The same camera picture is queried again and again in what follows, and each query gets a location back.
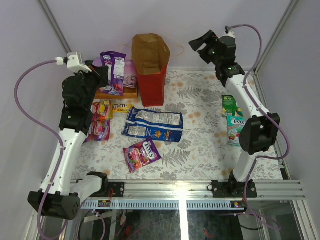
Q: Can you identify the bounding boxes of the teal candy packet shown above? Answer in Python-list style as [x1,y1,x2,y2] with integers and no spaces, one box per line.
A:
[227,116,246,147]

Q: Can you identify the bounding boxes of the orange wooden tray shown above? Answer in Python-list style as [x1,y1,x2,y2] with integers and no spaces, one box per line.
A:
[94,86,139,100]

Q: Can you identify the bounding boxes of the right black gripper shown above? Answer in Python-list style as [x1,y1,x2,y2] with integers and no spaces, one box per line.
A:
[187,31,221,68]

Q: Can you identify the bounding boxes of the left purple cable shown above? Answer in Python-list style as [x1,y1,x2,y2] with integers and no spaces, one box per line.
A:
[14,58,106,240]

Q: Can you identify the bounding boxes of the purple cable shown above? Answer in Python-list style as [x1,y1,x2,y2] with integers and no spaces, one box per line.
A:
[224,23,292,231]
[14,58,106,240]

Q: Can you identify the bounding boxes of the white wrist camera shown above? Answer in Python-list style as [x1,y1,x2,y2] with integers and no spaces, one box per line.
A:
[66,51,92,74]
[225,26,236,39]

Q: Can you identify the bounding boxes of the large purple snack packet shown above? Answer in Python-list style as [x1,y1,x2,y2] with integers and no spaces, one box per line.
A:
[99,51,126,96]

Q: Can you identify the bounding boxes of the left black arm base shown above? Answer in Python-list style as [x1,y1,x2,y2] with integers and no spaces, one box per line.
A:
[100,181,125,199]

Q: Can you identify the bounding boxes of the yellow chocolate candy packet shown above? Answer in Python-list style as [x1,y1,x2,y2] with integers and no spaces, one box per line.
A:
[112,103,135,113]

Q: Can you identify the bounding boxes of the blue snack packet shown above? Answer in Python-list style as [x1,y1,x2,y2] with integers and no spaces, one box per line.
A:
[122,107,184,143]

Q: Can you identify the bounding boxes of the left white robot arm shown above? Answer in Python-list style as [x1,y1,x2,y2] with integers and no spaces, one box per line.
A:
[27,65,110,220]

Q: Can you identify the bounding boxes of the floral table mat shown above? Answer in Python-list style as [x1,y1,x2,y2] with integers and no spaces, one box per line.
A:
[72,70,285,181]

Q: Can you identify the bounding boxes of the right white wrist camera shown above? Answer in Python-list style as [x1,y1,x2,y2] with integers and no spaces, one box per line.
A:
[225,26,236,39]

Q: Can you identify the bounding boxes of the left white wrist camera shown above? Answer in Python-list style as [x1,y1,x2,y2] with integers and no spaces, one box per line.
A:
[66,51,92,74]

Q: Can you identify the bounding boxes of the purple folded cloth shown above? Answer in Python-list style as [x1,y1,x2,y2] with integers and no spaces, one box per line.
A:
[93,56,137,88]

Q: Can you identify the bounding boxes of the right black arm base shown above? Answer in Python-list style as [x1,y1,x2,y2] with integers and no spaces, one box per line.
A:
[211,173,258,198]

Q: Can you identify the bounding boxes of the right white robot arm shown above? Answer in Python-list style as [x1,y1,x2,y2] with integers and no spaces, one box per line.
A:
[188,30,280,198]

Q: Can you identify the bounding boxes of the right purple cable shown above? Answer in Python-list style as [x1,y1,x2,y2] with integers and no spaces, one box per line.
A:
[224,23,292,231]

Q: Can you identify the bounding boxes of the red paper bag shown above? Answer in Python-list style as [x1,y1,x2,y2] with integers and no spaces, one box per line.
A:
[116,33,173,107]

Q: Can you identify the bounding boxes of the purple candy packet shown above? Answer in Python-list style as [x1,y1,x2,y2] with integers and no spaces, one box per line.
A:
[123,136,162,173]
[84,119,111,143]

